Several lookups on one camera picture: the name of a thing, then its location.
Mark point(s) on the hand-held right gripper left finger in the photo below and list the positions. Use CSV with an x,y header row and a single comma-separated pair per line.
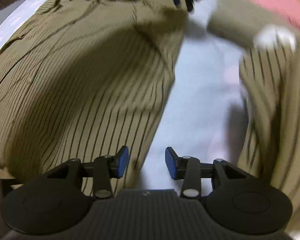
x,y
122,162

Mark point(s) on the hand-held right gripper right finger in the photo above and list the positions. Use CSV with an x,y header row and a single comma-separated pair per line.
x,y
171,163

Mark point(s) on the brown striped shirt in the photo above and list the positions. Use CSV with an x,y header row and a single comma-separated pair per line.
x,y
77,80

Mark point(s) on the olive green blanket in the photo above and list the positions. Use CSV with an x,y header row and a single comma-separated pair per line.
x,y
230,17

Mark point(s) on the polka dot bed sheet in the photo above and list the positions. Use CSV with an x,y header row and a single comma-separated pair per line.
x,y
205,92

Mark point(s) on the white cloth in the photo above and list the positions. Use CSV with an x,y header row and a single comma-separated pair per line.
x,y
275,37

